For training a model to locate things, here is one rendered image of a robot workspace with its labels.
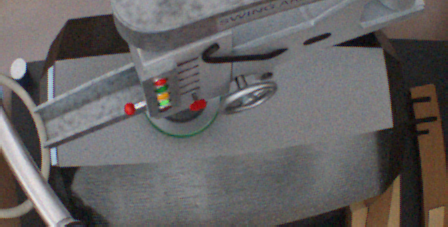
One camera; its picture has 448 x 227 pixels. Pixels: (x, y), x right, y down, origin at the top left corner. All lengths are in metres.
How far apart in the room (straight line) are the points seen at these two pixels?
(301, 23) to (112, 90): 0.57
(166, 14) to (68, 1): 2.01
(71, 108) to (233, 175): 0.55
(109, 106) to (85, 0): 1.42
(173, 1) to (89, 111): 0.67
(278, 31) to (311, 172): 0.68
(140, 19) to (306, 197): 1.11
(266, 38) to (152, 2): 0.39
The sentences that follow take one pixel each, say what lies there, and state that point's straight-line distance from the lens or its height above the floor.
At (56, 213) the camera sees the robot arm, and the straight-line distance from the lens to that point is 1.82.
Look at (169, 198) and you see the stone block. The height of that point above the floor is 0.77.
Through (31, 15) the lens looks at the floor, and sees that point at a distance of 3.70.
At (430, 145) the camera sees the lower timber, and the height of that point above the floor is 0.08.
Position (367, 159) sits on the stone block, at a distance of 2.61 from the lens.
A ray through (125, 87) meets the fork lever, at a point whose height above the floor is 1.12.
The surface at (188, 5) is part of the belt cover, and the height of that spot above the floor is 1.74.
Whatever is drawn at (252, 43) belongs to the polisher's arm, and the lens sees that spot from 2.00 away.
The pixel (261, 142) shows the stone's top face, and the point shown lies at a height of 0.87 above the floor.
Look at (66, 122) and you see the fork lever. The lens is 2.29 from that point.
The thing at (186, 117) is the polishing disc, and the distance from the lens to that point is 2.46.
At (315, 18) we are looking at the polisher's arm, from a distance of 2.01.
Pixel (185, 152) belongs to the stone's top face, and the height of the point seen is 0.87.
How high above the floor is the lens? 3.30
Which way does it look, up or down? 74 degrees down
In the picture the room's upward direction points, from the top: 2 degrees clockwise
